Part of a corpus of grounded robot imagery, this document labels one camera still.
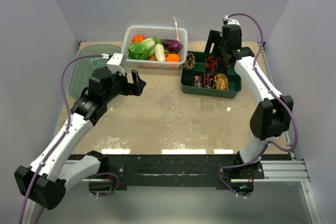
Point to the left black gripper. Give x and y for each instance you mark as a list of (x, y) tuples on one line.
[(138, 84)]

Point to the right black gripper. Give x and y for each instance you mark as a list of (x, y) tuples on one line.
[(214, 37)]

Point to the orange navy striped tie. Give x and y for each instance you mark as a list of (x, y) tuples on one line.
[(211, 64)]

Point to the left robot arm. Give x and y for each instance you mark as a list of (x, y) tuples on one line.
[(45, 181)]

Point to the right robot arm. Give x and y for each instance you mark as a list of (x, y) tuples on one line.
[(272, 114)]

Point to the black orange rolled tie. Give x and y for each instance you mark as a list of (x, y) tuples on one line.
[(221, 65)]

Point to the brown patterned rolled tie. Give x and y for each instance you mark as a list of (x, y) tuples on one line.
[(190, 61)]

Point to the green lettuce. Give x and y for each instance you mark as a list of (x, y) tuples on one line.
[(142, 50)]

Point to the gold rolled tie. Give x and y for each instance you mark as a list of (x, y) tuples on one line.
[(221, 82)]

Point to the red patterned rolled tie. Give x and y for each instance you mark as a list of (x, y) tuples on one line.
[(209, 81)]

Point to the garlic stalk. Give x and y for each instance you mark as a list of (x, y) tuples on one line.
[(176, 28)]

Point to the white radish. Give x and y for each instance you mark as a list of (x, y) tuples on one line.
[(159, 52)]

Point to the colourful rolled tie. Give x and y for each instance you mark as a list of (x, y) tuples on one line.
[(198, 81)]

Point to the white perforated basket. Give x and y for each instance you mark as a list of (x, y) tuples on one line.
[(158, 33)]

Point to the green compartment tray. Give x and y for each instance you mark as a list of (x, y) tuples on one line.
[(187, 77)]

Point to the purple onion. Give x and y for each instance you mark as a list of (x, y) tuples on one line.
[(174, 46)]

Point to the orange fruit front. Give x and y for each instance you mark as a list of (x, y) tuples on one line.
[(173, 58)]

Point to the orange pepper back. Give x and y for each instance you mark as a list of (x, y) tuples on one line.
[(138, 38)]

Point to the clear teal plastic container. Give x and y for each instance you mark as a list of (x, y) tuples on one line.
[(83, 68)]

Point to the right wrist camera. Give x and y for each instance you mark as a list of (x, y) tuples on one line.
[(230, 21)]

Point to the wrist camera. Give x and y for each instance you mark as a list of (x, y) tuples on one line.
[(115, 63), (230, 21)]

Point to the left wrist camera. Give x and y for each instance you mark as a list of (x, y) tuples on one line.
[(115, 63)]

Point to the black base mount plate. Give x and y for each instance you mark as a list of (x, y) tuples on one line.
[(202, 170)]

